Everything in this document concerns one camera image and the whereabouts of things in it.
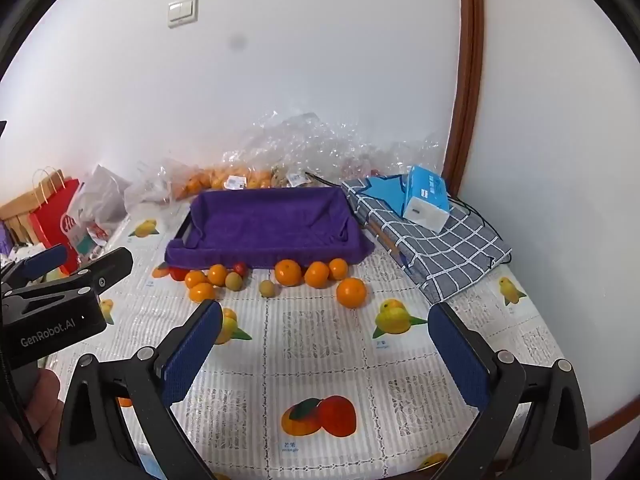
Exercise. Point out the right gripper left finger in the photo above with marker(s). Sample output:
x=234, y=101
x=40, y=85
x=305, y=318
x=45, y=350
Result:
x=175, y=364

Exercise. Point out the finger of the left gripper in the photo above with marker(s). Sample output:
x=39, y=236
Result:
x=31, y=268
x=100, y=274

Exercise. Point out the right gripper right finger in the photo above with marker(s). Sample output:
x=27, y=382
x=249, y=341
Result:
x=486, y=382

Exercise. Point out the oval orange fruit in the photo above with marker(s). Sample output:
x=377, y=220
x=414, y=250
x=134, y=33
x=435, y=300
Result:
x=201, y=292

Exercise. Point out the green yellow small fruit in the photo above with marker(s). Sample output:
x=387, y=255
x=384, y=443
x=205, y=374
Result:
x=234, y=281
x=267, y=289

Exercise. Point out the large orange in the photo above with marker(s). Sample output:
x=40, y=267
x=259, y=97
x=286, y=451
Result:
x=351, y=293

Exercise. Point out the small orange mandarin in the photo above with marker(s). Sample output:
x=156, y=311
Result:
x=339, y=269

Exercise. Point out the person's left hand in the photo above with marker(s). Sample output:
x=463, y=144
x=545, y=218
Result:
x=44, y=413

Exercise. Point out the red paper shopping bag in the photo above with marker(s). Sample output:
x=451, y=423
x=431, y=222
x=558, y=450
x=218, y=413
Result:
x=49, y=221

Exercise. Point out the brown paper bag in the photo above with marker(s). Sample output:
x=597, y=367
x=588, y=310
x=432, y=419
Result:
x=15, y=213

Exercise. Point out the white plastic bag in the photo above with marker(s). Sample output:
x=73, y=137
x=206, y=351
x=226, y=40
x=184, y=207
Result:
x=97, y=208

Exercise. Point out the clear bag of oranges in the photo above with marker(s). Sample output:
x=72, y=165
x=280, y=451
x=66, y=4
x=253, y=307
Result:
x=186, y=181

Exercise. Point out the grey checkered cloth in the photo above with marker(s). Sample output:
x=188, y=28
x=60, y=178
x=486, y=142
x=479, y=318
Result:
x=440, y=264

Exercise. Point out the red cherry tomato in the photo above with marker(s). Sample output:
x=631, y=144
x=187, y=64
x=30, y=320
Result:
x=240, y=268

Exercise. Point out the fruit print tablecloth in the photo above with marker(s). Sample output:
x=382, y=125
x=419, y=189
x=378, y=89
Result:
x=304, y=344

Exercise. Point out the blue tissue box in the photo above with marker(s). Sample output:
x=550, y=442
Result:
x=426, y=200

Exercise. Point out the purple towel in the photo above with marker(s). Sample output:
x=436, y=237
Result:
x=262, y=227

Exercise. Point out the crumpled clear plastic bag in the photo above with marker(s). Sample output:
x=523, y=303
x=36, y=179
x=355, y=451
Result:
x=303, y=150

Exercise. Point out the brown wooden door frame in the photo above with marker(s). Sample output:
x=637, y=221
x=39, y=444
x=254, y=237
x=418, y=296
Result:
x=470, y=72

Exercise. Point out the white light switch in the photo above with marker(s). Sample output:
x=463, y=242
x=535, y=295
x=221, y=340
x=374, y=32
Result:
x=182, y=12

